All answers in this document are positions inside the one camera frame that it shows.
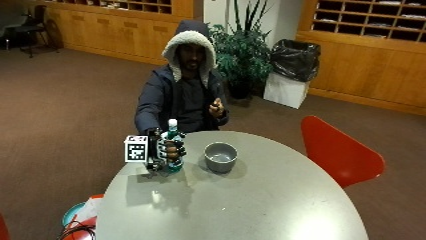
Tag green bottle with white cap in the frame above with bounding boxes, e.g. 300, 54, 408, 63
159, 118, 186, 174

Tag white marker cube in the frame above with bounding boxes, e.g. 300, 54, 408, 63
122, 134, 149, 164

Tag grey bowl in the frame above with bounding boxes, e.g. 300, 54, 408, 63
202, 141, 239, 174

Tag the person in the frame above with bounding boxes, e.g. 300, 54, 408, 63
133, 19, 230, 136

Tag teal round stool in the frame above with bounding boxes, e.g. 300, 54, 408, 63
61, 201, 87, 228

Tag green potted plant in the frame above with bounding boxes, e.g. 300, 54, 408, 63
207, 0, 274, 100

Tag white bin with black bag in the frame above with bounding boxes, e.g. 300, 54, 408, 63
262, 38, 322, 110

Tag red chair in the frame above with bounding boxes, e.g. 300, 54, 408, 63
299, 115, 386, 190

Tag wooden pigeonhole shelf cabinet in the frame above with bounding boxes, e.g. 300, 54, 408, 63
26, 0, 195, 66
295, 0, 426, 117

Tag black chair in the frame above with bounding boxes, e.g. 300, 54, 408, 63
11, 4, 59, 59

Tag black cables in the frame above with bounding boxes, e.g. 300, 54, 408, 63
55, 219, 97, 240

